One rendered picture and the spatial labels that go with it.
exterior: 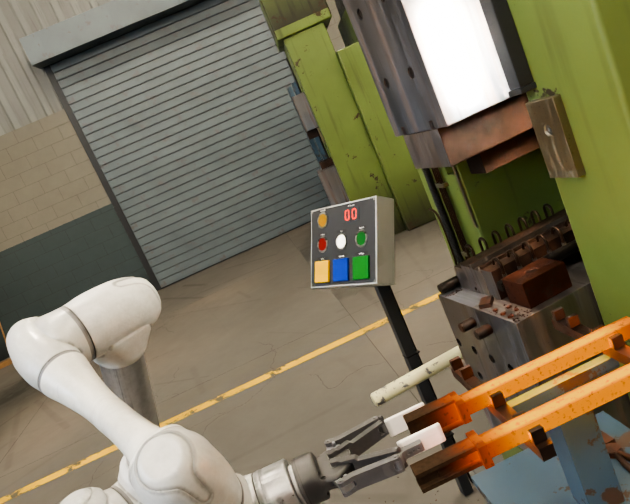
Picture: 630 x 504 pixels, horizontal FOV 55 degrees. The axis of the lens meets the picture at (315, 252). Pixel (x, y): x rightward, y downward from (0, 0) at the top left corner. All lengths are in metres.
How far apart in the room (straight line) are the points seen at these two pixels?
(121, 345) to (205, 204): 8.15
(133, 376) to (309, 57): 5.25
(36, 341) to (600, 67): 1.16
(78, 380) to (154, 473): 0.45
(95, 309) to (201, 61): 8.34
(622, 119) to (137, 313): 1.02
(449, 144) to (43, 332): 0.97
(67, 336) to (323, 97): 5.33
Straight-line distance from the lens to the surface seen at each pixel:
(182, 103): 9.52
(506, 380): 1.01
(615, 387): 0.94
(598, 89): 1.24
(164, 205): 9.52
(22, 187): 9.94
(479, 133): 1.51
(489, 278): 1.57
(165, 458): 0.81
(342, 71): 6.43
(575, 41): 1.24
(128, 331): 1.37
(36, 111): 9.87
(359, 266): 1.95
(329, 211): 2.10
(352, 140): 6.42
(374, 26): 1.57
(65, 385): 1.24
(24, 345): 1.33
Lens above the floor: 1.51
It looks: 12 degrees down
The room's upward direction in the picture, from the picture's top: 24 degrees counter-clockwise
